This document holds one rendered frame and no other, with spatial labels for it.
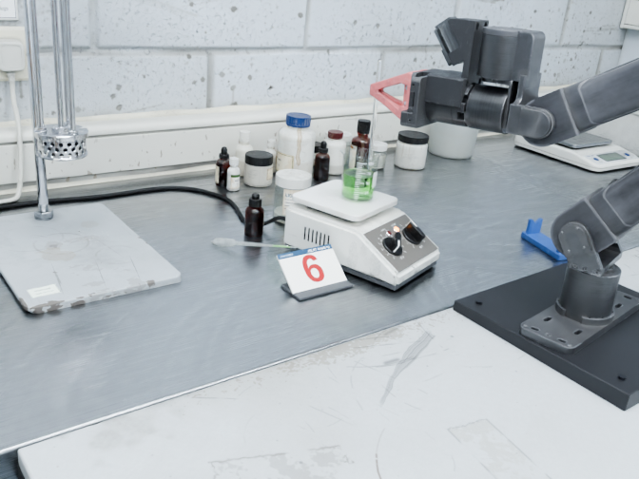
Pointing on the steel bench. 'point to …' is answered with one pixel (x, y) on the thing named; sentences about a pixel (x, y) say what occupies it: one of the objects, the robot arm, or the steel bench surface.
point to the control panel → (401, 244)
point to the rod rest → (541, 239)
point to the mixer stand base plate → (77, 258)
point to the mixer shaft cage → (76, 140)
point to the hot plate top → (327, 198)
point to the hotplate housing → (351, 243)
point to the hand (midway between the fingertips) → (377, 89)
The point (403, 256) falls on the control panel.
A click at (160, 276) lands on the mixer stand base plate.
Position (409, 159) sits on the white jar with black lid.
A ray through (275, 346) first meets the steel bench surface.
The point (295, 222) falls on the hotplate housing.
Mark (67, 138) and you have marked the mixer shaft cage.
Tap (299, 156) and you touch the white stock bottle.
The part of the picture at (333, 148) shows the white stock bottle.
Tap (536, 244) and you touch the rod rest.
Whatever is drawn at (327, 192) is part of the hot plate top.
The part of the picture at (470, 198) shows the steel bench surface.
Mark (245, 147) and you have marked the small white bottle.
